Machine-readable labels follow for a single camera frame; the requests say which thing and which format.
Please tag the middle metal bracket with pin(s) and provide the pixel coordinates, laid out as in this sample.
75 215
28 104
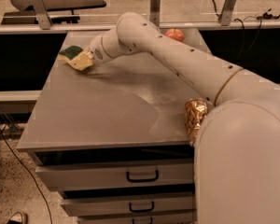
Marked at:
155 8

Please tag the gold crushed soda can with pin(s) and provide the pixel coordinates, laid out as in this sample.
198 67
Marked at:
196 111

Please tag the metal bracket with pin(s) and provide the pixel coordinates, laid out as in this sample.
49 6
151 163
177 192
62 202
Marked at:
155 8
226 12
42 16

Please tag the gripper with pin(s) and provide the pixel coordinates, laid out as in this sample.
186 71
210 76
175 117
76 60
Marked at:
96 51

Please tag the right metal bracket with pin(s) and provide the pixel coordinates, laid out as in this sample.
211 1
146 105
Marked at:
226 12

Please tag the black top drawer handle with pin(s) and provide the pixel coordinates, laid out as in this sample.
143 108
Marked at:
142 178

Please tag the black bottom drawer handle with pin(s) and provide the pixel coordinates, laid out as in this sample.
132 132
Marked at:
145 220

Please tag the green and yellow sponge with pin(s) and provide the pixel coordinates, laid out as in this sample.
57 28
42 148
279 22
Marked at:
69 54

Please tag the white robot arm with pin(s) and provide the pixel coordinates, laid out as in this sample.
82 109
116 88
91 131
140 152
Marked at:
237 148

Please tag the grey drawer cabinet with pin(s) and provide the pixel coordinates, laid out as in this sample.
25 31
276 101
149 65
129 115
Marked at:
88 129

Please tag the black drawer handle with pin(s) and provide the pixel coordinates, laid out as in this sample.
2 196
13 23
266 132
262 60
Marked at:
142 178
141 207
145 220

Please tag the left metal bracket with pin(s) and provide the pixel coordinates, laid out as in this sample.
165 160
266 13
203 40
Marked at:
42 16

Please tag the black middle drawer handle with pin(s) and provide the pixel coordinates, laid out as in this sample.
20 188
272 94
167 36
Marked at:
141 207

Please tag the white horizontal rail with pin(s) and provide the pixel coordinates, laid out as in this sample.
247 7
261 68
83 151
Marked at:
66 28

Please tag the red apple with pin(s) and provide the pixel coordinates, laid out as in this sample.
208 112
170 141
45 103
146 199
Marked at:
175 34

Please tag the sandal shoe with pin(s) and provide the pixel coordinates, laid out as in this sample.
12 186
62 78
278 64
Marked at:
18 218

